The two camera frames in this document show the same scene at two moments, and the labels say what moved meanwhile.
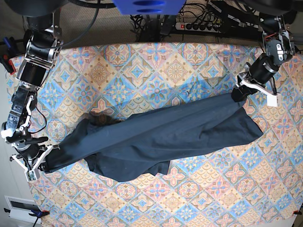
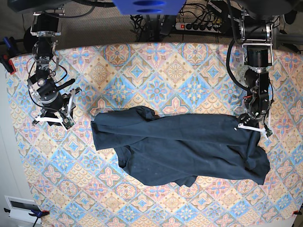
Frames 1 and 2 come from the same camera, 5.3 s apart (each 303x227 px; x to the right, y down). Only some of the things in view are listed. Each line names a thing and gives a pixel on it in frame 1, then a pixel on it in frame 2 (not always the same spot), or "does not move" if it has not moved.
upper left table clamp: (7, 51) does not move
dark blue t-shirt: (123, 150) -> (179, 149)
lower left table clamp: (37, 213) does not move
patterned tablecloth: (257, 182) does not move
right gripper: (257, 74) -> (246, 122)
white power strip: (197, 27) does not move
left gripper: (35, 154) -> (57, 109)
